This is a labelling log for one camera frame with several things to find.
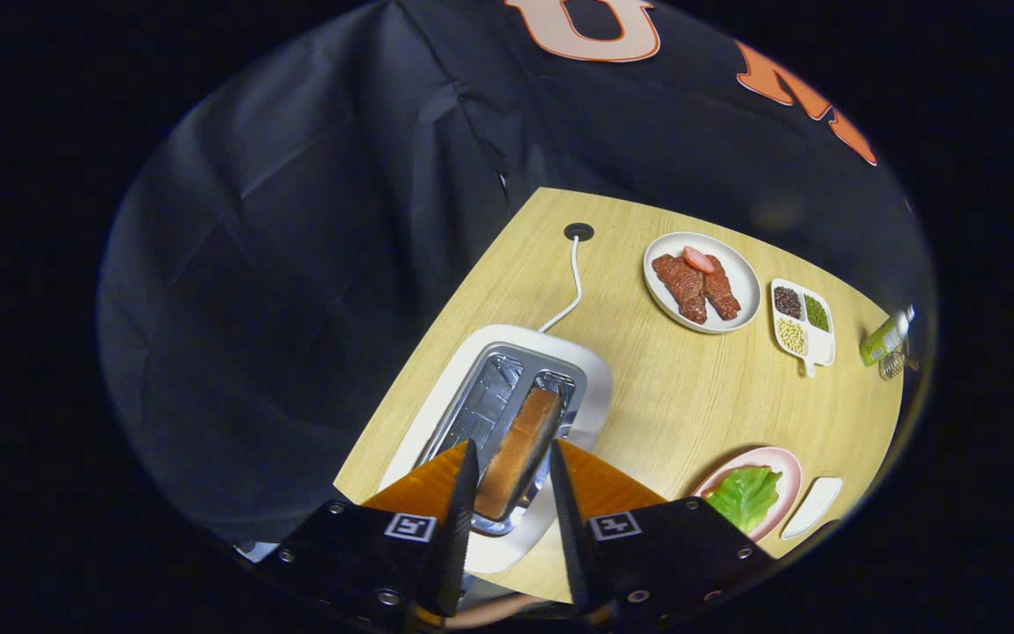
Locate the red sausage slice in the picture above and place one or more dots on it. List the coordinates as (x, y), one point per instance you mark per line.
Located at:
(698, 259)

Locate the white toaster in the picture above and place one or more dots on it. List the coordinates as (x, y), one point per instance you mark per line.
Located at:
(592, 379)

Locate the toasted bread slice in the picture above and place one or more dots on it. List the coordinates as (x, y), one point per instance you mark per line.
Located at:
(516, 458)

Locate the pink round plate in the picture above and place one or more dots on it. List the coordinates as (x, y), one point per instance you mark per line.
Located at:
(787, 480)

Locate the small white plate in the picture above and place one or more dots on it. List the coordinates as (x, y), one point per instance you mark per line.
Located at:
(811, 509)

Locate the pile of green beans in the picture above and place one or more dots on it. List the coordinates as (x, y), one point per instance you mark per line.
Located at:
(816, 313)

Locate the green and silver bottle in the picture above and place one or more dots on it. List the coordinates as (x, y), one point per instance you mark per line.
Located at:
(881, 342)

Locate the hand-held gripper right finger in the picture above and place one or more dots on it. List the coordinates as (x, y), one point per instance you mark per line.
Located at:
(569, 528)

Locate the black backdrop cloth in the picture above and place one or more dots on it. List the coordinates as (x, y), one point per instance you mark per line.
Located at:
(296, 264)

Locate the white divided dish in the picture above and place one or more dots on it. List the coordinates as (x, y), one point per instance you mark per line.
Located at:
(819, 350)

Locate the brown meat piece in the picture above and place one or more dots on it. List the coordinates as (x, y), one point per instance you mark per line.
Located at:
(723, 291)
(683, 286)

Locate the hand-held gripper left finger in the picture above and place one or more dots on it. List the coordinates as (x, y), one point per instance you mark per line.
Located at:
(463, 528)

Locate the pile of yellow soybeans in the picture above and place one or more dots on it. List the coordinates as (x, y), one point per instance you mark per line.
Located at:
(791, 336)

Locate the white round plate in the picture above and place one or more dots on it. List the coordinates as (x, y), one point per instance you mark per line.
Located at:
(740, 277)

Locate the green lettuce leaf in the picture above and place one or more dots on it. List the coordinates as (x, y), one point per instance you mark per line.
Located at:
(745, 497)

